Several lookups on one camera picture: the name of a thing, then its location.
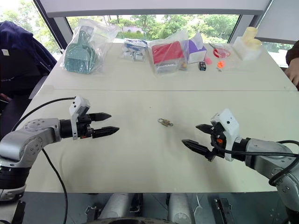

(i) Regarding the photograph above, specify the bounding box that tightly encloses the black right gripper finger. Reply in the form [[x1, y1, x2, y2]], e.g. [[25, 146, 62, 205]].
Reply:
[[195, 124, 215, 135], [181, 139, 217, 162]]

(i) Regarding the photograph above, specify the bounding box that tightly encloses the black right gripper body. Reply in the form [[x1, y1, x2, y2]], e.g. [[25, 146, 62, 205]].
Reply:
[[207, 122, 227, 162]]

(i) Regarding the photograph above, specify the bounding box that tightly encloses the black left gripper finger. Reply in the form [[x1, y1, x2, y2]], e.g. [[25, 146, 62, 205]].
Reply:
[[92, 126, 121, 139], [90, 112, 112, 122]]

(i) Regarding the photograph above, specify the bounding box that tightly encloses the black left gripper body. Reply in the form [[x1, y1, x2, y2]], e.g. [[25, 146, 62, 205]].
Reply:
[[77, 113, 94, 140]]

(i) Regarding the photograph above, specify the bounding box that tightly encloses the silver robot leg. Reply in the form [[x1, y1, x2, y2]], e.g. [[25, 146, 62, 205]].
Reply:
[[100, 193, 132, 220], [167, 193, 195, 223]]

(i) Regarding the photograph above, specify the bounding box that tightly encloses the teal dustpan in plastic bag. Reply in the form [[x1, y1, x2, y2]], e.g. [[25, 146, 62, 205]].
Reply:
[[60, 18, 119, 77]]

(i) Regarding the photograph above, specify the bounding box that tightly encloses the bag of blue white parts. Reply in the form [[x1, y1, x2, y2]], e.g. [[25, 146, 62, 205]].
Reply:
[[120, 37, 149, 63]]

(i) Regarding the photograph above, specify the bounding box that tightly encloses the black office chair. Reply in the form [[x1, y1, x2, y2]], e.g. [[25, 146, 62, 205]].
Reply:
[[0, 74, 49, 140]]

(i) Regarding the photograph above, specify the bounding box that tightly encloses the purple white tissue box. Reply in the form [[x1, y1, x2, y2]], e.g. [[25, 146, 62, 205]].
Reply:
[[187, 32, 208, 64]]

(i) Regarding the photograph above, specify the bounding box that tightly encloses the red disc in clear wrap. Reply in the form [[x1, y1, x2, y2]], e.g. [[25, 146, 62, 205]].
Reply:
[[212, 43, 232, 58]]

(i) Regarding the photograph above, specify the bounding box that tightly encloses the red box in plastic bag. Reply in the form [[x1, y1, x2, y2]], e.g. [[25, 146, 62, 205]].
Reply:
[[148, 29, 190, 76]]

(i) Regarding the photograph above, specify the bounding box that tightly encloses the white foam block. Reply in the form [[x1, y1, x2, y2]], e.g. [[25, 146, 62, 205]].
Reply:
[[233, 36, 263, 62]]

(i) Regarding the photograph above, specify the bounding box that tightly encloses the dark rounded robot torso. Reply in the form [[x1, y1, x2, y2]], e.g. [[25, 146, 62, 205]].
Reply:
[[85, 216, 189, 224]]

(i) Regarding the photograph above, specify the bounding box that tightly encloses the dark blue jacket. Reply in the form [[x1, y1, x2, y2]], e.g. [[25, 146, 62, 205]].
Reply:
[[0, 21, 58, 98]]

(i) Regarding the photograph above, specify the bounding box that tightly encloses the cream plastic pipe fitting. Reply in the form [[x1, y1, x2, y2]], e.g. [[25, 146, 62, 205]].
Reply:
[[242, 26, 262, 49]]

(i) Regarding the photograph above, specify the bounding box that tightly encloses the person in dark clothes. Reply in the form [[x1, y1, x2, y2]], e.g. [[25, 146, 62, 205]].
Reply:
[[285, 40, 299, 91]]

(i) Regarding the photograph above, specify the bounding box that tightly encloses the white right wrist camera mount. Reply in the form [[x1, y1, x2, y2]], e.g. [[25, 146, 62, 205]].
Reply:
[[210, 108, 240, 162]]

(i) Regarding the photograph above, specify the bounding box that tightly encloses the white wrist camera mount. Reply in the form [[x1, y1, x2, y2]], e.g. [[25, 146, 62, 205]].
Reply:
[[69, 95, 91, 140], [210, 108, 240, 162]]

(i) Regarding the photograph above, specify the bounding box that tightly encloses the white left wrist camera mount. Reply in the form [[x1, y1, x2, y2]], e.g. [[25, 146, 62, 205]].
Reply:
[[69, 95, 91, 140]]

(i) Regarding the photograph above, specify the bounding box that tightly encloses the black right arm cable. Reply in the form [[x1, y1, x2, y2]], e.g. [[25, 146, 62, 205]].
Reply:
[[218, 140, 299, 187]]

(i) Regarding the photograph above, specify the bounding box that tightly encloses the black metal bracket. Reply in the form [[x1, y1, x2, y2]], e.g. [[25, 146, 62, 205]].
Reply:
[[85, 204, 101, 224], [213, 198, 232, 224]]

